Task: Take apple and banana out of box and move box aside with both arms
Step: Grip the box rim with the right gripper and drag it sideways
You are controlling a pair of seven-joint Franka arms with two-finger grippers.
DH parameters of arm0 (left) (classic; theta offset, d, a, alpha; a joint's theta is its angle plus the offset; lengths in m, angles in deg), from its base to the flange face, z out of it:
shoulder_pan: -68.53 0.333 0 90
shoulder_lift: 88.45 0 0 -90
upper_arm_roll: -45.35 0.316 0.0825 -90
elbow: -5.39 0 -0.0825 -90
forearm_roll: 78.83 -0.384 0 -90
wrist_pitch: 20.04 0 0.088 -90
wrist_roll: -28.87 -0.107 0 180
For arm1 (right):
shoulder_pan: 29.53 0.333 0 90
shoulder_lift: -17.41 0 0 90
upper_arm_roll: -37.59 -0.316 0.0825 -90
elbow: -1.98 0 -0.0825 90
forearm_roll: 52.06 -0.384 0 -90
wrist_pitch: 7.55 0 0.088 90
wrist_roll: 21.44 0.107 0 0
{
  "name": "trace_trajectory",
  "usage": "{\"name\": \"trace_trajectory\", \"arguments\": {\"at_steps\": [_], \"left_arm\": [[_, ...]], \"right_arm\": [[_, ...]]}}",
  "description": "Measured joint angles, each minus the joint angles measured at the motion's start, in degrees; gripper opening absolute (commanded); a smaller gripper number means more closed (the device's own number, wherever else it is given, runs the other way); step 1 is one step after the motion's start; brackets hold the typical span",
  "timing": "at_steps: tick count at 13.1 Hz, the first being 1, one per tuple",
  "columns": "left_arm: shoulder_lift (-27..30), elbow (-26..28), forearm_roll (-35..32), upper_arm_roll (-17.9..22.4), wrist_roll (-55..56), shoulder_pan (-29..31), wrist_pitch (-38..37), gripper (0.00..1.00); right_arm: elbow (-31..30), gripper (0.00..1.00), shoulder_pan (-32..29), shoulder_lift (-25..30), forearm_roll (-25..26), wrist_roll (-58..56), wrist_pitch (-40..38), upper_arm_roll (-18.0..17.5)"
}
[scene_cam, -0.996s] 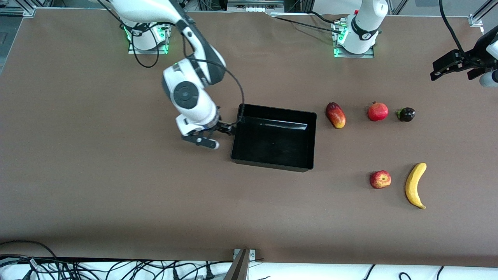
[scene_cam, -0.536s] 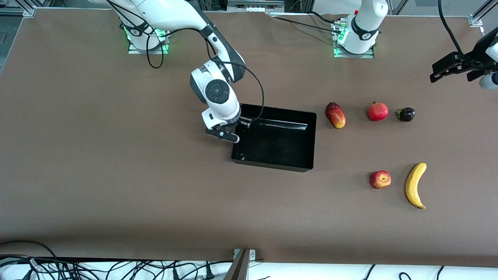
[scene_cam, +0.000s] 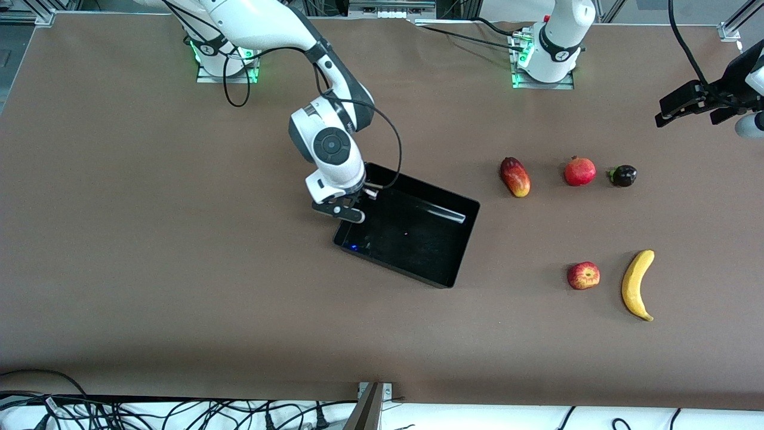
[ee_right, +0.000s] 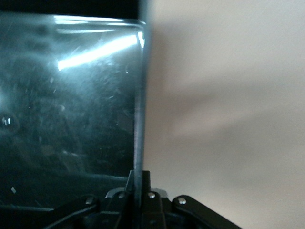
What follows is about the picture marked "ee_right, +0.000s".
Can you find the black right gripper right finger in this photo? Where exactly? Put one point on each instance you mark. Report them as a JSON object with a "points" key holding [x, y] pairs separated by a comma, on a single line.
{"points": [[155, 214]]}

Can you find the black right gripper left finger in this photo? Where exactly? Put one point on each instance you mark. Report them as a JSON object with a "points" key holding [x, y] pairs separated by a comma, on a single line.
{"points": [[114, 214]]}

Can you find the black rectangular plastic box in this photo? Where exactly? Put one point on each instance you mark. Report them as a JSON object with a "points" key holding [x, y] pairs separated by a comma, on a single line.
{"points": [[71, 95]]}

